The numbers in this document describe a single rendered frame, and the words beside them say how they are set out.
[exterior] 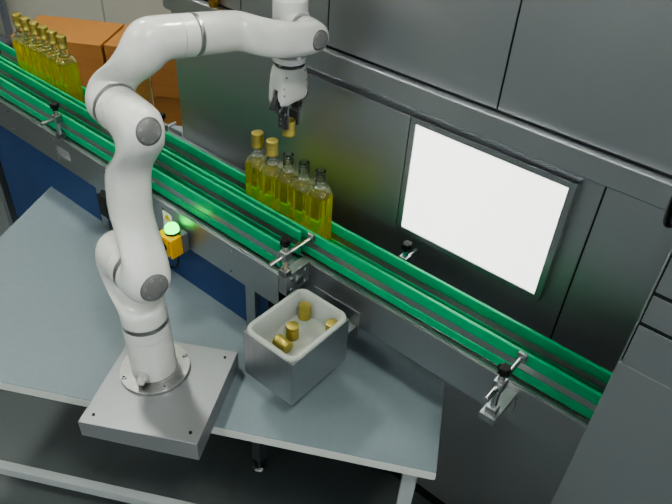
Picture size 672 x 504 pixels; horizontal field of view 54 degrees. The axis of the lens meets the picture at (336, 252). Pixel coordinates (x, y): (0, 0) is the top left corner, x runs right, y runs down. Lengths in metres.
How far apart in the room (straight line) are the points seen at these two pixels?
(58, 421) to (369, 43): 1.95
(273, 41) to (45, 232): 1.34
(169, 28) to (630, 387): 1.10
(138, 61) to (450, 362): 1.00
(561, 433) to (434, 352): 0.35
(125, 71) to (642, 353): 1.10
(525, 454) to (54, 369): 1.38
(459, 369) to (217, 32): 0.97
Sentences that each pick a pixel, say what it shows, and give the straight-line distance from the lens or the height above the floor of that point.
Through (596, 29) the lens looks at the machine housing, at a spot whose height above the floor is 1.80.
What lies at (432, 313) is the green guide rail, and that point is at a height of 1.10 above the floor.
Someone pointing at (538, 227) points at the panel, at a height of 1.35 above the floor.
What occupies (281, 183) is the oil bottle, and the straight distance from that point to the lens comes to 1.83.
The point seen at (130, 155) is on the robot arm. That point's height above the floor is 1.52.
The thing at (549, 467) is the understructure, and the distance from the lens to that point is 2.09.
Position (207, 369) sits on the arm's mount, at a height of 0.81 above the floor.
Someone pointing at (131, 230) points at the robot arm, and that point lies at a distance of 1.56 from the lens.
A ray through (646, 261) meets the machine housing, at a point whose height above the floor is 1.37.
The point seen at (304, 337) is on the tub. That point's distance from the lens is 1.79.
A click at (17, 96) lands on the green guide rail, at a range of 2.74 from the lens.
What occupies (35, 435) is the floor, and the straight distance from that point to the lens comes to 2.92.
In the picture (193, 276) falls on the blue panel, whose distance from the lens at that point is 2.22.
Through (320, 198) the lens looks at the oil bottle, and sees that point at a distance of 1.75.
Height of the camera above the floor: 2.23
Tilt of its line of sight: 39 degrees down
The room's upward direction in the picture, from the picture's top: 4 degrees clockwise
